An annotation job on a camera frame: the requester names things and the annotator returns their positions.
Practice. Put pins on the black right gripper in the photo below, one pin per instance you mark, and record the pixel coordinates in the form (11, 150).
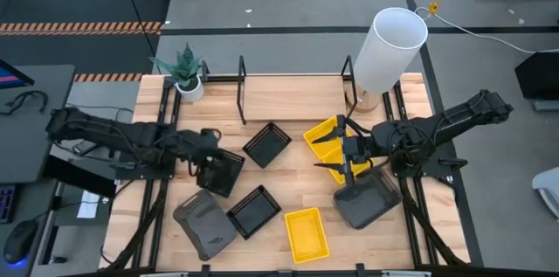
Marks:
(362, 148)

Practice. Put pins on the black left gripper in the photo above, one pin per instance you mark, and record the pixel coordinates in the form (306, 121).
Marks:
(203, 143)

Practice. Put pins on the black slotted plastic basket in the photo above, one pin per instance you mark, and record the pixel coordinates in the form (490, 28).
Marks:
(253, 212)
(267, 146)
(225, 178)

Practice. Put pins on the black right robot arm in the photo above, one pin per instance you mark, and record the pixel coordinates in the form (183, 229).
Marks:
(463, 115)

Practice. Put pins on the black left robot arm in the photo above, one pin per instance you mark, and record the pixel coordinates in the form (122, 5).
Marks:
(109, 135)

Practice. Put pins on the snake plant in white pot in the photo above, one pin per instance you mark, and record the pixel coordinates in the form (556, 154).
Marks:
(185, 71)

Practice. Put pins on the white shade wooden base lamp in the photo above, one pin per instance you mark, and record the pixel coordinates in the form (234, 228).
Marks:
(388, 50)

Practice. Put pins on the grey desk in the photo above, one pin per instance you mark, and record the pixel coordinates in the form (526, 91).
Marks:
(30, 146)

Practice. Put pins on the black hazard striped floor mat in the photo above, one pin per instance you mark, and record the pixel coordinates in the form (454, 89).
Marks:
(87, 6)

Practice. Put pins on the computer monitor pink screen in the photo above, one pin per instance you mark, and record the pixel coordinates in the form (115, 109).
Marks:
(13, 77)

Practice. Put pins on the black keyboard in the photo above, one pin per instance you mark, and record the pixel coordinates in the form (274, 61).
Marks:
(6, 205)

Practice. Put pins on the black computer mouse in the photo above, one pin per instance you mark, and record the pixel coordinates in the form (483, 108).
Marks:
(19, 242)

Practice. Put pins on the black box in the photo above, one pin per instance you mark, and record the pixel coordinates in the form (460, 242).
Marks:
(539, 76)

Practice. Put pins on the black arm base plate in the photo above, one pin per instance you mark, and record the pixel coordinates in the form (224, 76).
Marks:
(430, 168)
(144, 175)

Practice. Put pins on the black frame clip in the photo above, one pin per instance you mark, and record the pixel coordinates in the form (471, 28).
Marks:
(360, 269)
(205, 270)

